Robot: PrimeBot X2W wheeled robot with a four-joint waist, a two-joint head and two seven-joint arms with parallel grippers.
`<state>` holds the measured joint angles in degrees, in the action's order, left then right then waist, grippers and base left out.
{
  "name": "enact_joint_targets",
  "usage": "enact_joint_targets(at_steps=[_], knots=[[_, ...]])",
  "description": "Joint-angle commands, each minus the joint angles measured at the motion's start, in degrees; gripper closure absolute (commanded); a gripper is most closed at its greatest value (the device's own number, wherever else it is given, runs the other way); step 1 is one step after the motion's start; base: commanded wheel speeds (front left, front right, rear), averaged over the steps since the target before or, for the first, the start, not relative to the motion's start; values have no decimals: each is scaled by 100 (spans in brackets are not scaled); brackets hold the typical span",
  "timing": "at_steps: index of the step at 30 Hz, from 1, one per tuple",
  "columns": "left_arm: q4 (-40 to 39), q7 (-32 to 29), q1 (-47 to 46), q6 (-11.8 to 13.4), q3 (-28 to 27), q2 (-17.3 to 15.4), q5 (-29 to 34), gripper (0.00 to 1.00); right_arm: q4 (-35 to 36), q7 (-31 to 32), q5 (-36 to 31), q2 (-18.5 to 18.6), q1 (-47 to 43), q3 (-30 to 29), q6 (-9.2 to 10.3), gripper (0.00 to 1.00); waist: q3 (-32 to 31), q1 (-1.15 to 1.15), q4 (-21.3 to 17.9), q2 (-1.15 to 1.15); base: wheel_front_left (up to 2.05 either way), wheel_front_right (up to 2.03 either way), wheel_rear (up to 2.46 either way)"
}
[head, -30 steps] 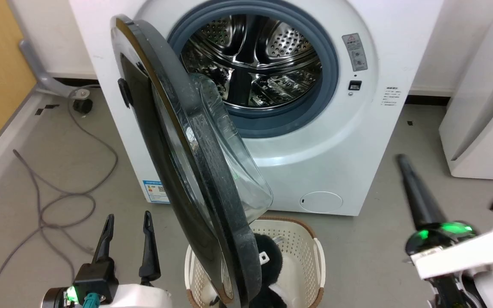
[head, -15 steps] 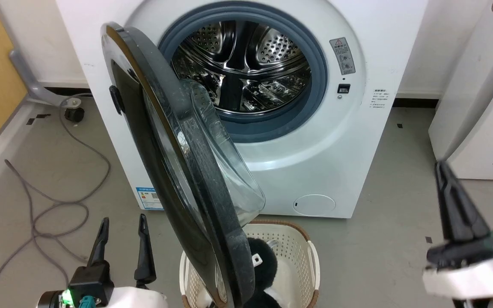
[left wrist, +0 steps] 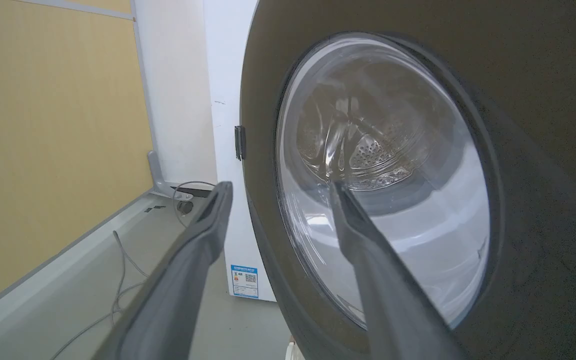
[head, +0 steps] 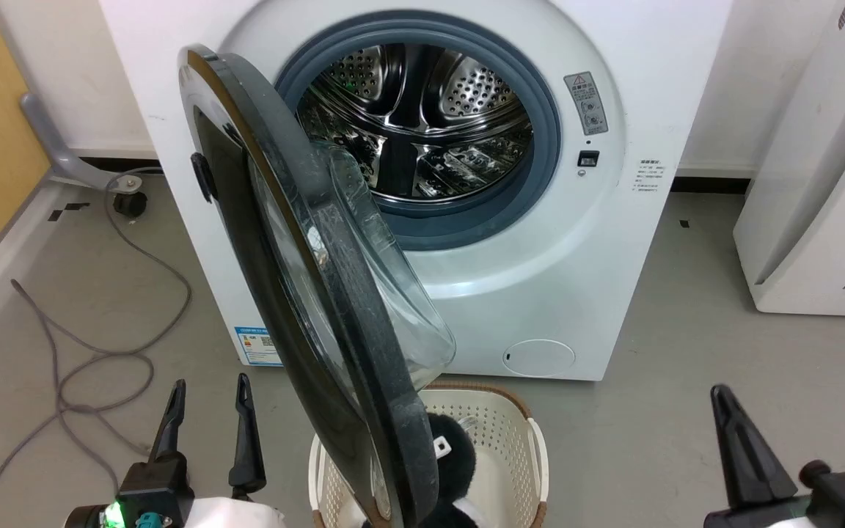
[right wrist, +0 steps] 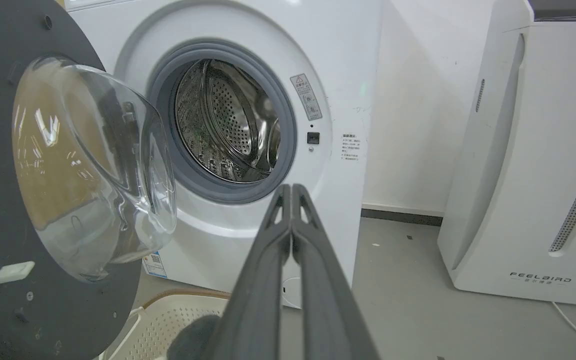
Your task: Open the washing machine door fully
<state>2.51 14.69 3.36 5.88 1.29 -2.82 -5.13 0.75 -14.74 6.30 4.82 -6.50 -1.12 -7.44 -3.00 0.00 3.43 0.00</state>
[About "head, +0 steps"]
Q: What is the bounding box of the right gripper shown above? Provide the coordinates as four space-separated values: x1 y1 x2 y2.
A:
703 384 845 528

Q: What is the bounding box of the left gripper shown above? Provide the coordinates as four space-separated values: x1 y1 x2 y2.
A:
63 373 288 528

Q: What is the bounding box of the black-rimmed glass washer door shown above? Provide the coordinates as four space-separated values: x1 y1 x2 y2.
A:
177 44 458 528

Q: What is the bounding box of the white front-load washing machine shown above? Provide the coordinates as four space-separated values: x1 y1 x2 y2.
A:
98 0 734 382

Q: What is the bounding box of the grey rubber door gasket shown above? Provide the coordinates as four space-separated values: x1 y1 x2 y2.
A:
274 18 562 252

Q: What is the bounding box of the blue energy label sticker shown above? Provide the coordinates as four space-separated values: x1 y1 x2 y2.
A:
235 327 283 367

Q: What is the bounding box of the black caster wheel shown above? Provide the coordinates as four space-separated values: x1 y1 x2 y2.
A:
113 191 149 218

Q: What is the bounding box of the black and white plush toy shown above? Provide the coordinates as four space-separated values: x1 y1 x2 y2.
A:
364 412 479 528

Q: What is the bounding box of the white air purifier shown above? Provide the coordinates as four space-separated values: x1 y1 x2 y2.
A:
733 0 845 318

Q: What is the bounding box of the round white filter cover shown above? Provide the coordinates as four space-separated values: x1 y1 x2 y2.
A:
502 338 577 378

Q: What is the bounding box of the cream perforated laundry basket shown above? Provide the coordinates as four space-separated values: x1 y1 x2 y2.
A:
308 381 549 528

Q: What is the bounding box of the grey metal stand leg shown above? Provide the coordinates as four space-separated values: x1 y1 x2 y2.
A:
20 92 146 192

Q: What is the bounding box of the small text sticker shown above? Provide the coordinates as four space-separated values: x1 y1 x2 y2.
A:
631 157 667 194

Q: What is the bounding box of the stainless steel washer drum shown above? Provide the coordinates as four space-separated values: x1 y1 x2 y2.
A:
296 43 535 204

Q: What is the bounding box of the grey warning sticker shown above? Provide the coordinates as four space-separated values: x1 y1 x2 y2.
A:
563 70 610 136

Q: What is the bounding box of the grey floor cable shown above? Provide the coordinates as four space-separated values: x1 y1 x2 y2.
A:
0 167 193 528

